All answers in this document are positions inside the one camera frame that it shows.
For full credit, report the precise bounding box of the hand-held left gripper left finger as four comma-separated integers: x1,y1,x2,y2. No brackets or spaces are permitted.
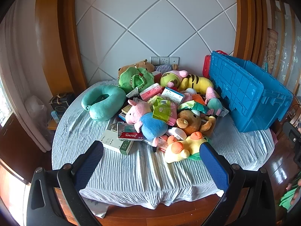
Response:
26,140,105,226

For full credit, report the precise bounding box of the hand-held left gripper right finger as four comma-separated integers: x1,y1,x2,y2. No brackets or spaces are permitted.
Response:
199,142,276,226

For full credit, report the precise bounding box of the yellow duck plush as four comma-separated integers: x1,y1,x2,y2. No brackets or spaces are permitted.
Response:
164,132,208,163

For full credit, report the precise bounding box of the pink and teal plush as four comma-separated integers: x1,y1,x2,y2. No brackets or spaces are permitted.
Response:
204,87,223,118

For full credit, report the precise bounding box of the green plastic packet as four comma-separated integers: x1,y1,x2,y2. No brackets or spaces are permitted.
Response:
179,100,210,115

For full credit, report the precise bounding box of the blue plastic crate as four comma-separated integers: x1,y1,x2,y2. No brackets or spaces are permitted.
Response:
209,50,293,133

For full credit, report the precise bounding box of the pink pig plush blue body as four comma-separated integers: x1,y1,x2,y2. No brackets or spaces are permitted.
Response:
125,99,168,153

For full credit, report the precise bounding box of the lime green packet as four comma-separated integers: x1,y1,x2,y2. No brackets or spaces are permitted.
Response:
152,96,178,126

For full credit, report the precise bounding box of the round wooden desktop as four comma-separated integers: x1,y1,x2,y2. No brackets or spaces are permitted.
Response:
54,127,280,226

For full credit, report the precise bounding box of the white green medicine box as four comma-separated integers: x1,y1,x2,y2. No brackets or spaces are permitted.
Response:
98,129,134,156

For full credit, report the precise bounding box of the white cloth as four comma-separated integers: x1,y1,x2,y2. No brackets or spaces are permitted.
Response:
80,196,111,218

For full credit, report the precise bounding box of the white plastic bottle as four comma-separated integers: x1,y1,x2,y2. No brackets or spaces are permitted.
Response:
167,127,187,140

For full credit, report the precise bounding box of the red white medicine box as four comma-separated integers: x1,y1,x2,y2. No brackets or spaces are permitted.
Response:
117,122,144,141

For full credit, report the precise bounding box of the green neck pillow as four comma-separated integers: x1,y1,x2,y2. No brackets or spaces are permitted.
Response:
81,85,127,122

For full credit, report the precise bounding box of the clear plastic wrapper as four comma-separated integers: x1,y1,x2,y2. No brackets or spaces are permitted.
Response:
217,106,230,118

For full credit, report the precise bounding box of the orange white medicine box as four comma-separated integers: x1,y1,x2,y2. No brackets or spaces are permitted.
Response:
144,135,169,151

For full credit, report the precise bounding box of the green cloth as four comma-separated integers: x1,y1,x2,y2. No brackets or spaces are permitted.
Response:
279,186,297,210

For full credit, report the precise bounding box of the black gift box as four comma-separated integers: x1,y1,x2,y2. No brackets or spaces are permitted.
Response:
49,93,76,114

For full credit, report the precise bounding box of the orange plush toy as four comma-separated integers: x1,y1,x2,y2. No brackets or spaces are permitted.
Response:
192,94,206,105

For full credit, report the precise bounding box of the dark wooden cabinet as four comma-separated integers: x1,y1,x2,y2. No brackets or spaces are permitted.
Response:
0,113,52,178

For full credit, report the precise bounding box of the clear plastic bag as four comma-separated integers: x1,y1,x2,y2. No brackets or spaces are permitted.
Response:
25,95,48,124

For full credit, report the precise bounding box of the white blue medicine box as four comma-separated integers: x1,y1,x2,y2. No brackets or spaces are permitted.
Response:
161,87,185,104

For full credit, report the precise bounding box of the yellow tiger plush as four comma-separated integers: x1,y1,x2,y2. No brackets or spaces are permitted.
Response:
179,74,214,95

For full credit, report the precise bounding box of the green frog plush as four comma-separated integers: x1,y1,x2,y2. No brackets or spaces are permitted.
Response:
118,67,154,95

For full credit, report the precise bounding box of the pink and lime pig plush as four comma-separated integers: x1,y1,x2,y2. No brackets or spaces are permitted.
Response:
160,70,189,88

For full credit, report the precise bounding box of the rolled patterned carpet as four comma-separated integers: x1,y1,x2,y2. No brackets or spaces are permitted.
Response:
263,28,279,70

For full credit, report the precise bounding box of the red plastic basket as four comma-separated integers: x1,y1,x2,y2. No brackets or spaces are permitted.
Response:
203,50,228,78

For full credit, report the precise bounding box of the patterned glass door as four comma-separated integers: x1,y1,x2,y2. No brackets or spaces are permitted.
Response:
268,0,301,95

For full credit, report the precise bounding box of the white curtain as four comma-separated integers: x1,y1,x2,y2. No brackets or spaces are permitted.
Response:
3,3,55,152

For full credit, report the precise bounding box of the brown bear plush striped shirt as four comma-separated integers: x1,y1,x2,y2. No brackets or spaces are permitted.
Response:
118,60,176,76

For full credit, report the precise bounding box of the wooden wall frame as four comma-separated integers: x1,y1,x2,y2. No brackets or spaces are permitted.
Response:
35,0,88,97
233,0,269,63

